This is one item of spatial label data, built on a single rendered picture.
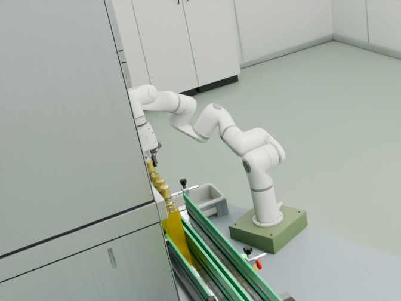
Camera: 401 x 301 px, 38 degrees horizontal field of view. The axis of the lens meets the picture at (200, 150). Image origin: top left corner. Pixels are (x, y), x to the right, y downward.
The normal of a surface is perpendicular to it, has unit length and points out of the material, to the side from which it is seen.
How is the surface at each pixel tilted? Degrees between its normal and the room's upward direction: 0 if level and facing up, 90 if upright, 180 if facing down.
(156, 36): 90
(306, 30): 90
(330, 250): 0
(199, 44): 90
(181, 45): 90
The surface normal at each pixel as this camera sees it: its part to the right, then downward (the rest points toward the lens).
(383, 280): -0.18, -0.89
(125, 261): 0.38, 0.33
